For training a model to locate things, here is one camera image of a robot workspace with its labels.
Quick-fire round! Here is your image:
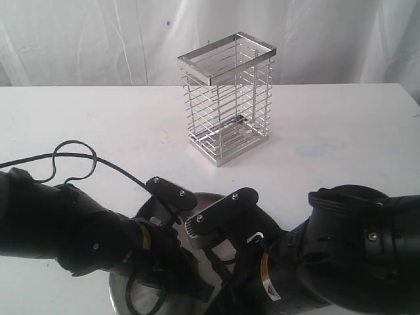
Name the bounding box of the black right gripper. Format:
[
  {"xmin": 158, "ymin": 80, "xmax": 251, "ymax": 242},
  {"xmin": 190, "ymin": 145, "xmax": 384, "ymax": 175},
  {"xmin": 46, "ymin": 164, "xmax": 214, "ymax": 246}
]
[{"xmin": 199, "ymin": 209, "xmax": 282, "ymax": 314}]

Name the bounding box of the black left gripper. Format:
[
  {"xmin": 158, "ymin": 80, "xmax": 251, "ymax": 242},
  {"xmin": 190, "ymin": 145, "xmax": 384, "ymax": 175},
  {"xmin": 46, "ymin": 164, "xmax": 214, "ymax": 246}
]
[{"xmin": 125, "ymin": 196, "xmax": 213, "ymax": 314}]

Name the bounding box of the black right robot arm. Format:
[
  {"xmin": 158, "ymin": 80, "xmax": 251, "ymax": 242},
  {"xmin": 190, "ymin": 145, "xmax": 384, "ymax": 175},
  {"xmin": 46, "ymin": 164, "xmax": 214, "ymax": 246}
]
[{"xmin": 193, "ymin": 184, "xmax": 419, "ymax": 314}]

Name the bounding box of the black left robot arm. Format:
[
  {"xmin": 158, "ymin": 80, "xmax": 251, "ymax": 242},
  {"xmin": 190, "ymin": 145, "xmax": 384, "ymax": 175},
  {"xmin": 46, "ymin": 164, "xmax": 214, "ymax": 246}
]
[{"xmin": 1, "ymin": 168, "xmax": 214, "ymax": 314}]

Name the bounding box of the round steel plate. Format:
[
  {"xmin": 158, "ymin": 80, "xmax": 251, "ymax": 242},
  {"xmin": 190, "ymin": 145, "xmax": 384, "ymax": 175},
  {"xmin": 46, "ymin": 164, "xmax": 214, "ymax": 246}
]
[{"xmin": 109, "ymin": 192, "xmax": 224, "ymax": 314}]

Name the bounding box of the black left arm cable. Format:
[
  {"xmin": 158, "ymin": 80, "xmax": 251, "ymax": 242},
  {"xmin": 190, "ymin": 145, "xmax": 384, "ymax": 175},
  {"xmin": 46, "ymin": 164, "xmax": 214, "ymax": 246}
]
[{"xmin": 0, "ymin": 140, "xmax": 155, "ymax": 191}]

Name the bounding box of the chrome wire utensil rack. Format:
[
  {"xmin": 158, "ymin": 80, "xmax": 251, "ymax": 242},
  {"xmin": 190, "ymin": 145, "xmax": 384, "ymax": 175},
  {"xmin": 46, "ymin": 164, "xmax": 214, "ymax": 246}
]
[{"xmin": 178, "ymin": 32, "xmax": 276, "ymax": 167}]

